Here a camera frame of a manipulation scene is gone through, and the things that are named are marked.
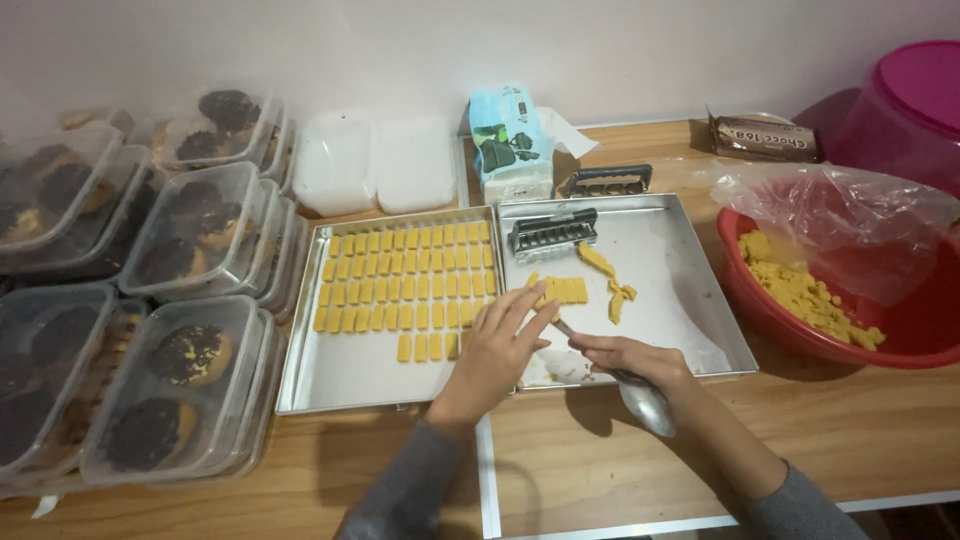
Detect stacks of clear cookie containers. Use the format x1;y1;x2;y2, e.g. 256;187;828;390
0;86;310;502

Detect metal cutter with black handle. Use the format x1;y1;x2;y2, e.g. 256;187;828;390
507;207;600;265

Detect brown chocolate bar packet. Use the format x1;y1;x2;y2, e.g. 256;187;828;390
706;108;821;164

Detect metal spoon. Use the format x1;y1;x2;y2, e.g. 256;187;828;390
552;318;678;439

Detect red plastic basin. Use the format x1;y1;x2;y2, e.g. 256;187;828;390
715;201;960;371

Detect long yellow dough strip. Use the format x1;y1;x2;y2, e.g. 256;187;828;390
575;240;618;279

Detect clear plastic bag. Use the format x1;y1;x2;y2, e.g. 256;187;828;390
708;159;960;307

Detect yellow dough heap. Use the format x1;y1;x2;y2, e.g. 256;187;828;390
738;230;887;351

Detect person's right hand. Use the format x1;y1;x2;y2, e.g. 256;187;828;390
567;332;696;404

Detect yellow dough scraps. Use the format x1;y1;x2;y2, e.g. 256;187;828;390
606;278;639;327

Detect white plastic lid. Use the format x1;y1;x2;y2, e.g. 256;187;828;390
373;114;459;216
292;111;378;218

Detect pink plastic bucket with lid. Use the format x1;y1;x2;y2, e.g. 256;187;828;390
823;39;960;198

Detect person's left hand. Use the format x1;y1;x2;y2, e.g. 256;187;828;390
427;283;561;436

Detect metal tray with dough rows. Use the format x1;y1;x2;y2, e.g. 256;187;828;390
275;206;520;417

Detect black-framed metal cutter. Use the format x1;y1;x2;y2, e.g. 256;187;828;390
563;163;654;199

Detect short line of cut dough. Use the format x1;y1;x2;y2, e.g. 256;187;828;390
526;271;591;312

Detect white paper sheet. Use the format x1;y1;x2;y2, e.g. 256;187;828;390
535;105;579;160

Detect rows of yellow dough bars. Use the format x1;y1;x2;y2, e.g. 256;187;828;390
312;220;499;364

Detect metal tray with cutter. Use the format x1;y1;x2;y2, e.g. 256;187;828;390
496;192;759;392

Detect blue tissue pack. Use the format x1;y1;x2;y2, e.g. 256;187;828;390
468;83;557;205

